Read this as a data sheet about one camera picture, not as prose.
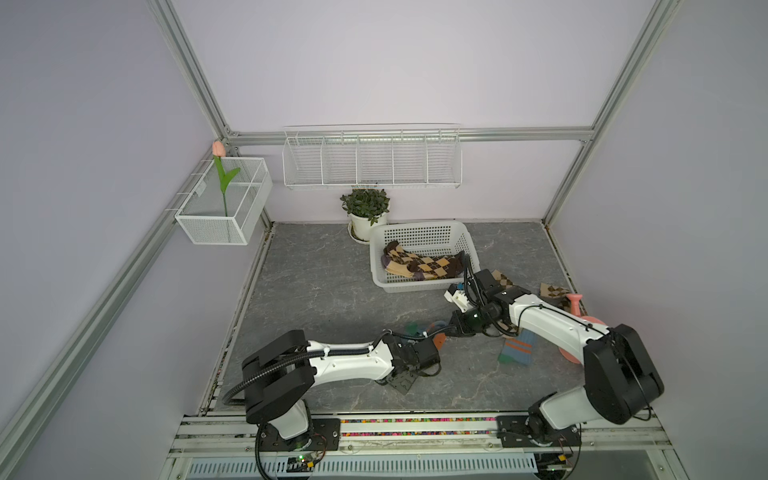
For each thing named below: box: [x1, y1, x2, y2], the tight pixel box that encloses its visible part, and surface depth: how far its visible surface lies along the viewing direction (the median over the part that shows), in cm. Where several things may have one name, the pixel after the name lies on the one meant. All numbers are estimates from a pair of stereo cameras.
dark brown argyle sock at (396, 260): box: [381, 241, 434, 281], surface depth 107 cm
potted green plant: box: [340, 188, 391, 244], surface depth 106 cm
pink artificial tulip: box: [212, 140, 241, 217], surface depth 86 cm
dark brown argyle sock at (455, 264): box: [446, 250, 466, 277], surface depth 104 cm
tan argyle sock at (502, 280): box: [491, 269, 514, 289], surface depth 107 cm
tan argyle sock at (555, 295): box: [539, 282, 570, 312], surface depth 100 cm
